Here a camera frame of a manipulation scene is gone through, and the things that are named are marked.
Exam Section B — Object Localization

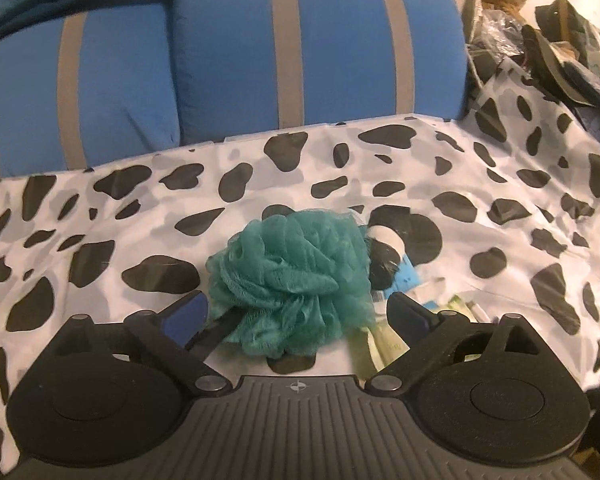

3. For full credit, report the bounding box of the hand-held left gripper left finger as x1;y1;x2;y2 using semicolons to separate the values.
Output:
45;290;230;395

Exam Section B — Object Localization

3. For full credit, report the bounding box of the black and white cloth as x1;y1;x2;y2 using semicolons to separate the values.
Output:
365;225;409;294

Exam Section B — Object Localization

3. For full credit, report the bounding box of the clear plastic bag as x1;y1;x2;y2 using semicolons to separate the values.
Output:
467;7;532;62

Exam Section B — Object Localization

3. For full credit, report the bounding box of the dark bag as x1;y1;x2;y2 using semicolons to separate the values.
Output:
521;0;600;112

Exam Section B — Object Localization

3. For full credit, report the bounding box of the blue grey striped pillow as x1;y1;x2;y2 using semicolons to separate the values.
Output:
0;2;182;186
172;0;469;144

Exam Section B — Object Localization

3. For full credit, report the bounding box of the blue packet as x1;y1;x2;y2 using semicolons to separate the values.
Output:
397;255;422;287

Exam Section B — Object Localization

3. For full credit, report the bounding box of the cow print bed sheet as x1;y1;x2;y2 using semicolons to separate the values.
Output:
0;55;600;480

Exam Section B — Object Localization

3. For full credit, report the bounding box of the teal mesh bath loofah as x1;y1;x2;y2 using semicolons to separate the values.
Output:
206;208;376;359

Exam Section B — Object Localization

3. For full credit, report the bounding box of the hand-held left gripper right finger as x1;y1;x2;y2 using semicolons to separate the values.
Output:
368;292;547;393

